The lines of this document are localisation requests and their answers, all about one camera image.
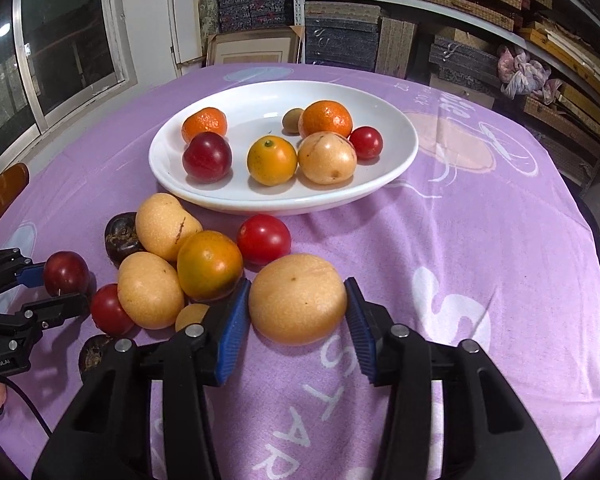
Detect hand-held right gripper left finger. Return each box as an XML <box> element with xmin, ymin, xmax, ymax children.
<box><xmin>31</xmin><ymin>276</ymin><xmax>252</xmax><ymax>480</ymax></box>

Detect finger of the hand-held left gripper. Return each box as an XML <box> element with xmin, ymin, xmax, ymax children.
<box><xmin>0</xmin><ymin>247</ymin><xmax>46</xmax><ymax>303</ymax></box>
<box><xmin>0</xmin><ymin>292</ymin><xmax>91</xmax><ymax>348</ymax></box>

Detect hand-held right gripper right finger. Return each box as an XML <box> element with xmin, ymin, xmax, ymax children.
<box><xmin>343</xmin><ymin>276</ymin><xmax>562</xmax><ymax>480</ymax></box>

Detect small red plum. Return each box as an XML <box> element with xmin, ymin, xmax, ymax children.
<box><xmin>43</xmin><ymin>251</ymin><xmax>91</xmax><ymax>297</ymax></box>

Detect small yellowish fruit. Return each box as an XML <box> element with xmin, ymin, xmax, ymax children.
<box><xmin>175</xmin><ymin>303</ymin><xmax>211</xmax><ymax>333</ymax></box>

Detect red cherry tomato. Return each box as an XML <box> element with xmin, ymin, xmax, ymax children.
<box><xmin>90</xmin><ymin>283</ymin><xmax>136</xmax><ymax>337</ymax></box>
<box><xmin>236</xmin><ymin>214</ymin><xmax>292</xmax><ymax>266</ymax></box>

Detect large dark water chestnut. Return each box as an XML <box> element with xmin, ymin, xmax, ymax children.
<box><xmin>78</xmin><ymin>334</ymin><xmax>118</xmax><ymax>386</ymax></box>

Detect orange-green citrus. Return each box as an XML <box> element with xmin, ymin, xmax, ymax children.
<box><xmin>177</xmin><ymin>230</ymin><xmax>244</xmax><ymax>302</ymax></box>

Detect round pale yellow fruit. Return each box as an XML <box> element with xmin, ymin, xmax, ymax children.
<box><xmin>248</xmin><ymin>254</ymin><xmax>349</xmax><ymax>346</ymax></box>

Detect oval pale yellow fruit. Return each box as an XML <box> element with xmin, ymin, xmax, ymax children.
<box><xmin>117</xmin><ymin>252</ymin><xmax>185</xmax><ymax>330</ymax></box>

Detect small dark water chestnut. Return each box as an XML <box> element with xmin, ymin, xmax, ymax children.
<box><xmin>104</xmin><ymin>212</ymin><xmax>143</xmax><ymax>266</ymax></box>

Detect pale yellow fruit with crack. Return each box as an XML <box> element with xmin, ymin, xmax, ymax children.
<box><xmin>135</xmin><ymin>193</ymin><xmax>204</xmax><ymax>262</ymax></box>

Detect white oval plate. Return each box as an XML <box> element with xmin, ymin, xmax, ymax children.
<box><xmin>148</xmin><ymin>80</ymin><xmax>420</xmax><ymax>216</ymax></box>

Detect yellow-orange citrus with green stem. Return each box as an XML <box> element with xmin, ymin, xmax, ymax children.
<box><xmin>247</xmin><ymin>135</ymin><xmax>299</xmax><ymax>187</ymax></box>

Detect yellow passion fruit with marks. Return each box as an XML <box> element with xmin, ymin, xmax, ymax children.
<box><xmin>297</xmin><ymin>131</ymin><xmax>357</xmax><ymax>184</ymax></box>

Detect large dark red plum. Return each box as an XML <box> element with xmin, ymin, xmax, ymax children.
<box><xmin>182</xmin><ymin>131</ymin><xmax>233</xmax><ymax>184</ymax></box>

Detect red tomato with green stem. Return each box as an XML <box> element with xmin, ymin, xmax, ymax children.
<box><xmin>349</xmin><ymin>126</ymin><xmax>384</xmax><ymax>161</ymax></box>

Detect small orange mandarin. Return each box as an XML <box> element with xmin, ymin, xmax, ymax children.
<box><xmin>181</xmin><ymin>107</ymin><xmax>228</xmax><ymax>143</ymax></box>

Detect large orange mandarin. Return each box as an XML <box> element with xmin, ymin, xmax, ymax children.
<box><xmin>298</xmin><ymin>100</ymin><xmax>354</xmax><ymax>140</ymax></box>

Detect small brown kiwi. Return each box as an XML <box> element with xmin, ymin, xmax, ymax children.
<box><xmin>282</xmin><ymin>108</ymin><xmax>306</xmax><ymax>134</ymax></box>

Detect framed picture in cardboard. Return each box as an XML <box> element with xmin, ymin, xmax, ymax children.
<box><xmin>205</xmin><ymin>27</ymin><xmax>306</xmax><ymax>67</ymax></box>

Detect upright woven panels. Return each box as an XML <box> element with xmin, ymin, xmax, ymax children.
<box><xmin>375</xmin><ymin>16</ymin><xmax>418</xmax><ymax>80</ymax></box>

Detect stack of dark grey boxes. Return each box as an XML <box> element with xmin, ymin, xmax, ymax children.
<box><xmin>304</xmin><ymin>0</ymin><xmax>383</xmax><ymax>73</ymax></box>
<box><xmin>427</xmin><ymin>37</ymin><xmax>501</xmax><ymax>91</ymax></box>

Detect pink cloth bundle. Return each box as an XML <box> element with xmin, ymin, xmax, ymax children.
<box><xmin>496</xmin><ymin>44</ymin><xmax>563</xmax><ymax>106</ymax></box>

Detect stack of blue patterned boxes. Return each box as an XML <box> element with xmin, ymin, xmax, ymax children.
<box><xmin>215</xmin><ymin>0</ymin><xmax>296</xmax><ymax>33</ymax></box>

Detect metal shelf rack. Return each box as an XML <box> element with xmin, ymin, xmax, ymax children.
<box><xmin>292</xmin><ymin>0</ymin><xmax>600</xmax><ymax>186</ymax></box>

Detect black cable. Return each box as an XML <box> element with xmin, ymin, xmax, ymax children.
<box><xmin>0</xmin><ymin>377</ymin><xmax>53</xmax><ymax>433</ymax></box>

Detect window with white frame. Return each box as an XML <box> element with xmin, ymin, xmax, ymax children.
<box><xmin>0</xmin><ymin>0</ymin><xmax>136</xmax><ymax>136</ymax></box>

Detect white door frame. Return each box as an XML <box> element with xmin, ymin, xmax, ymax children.
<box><xmin>167</xmin><ymin>0</ymin><xmax>206</xmax><ymax>68</ymax></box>

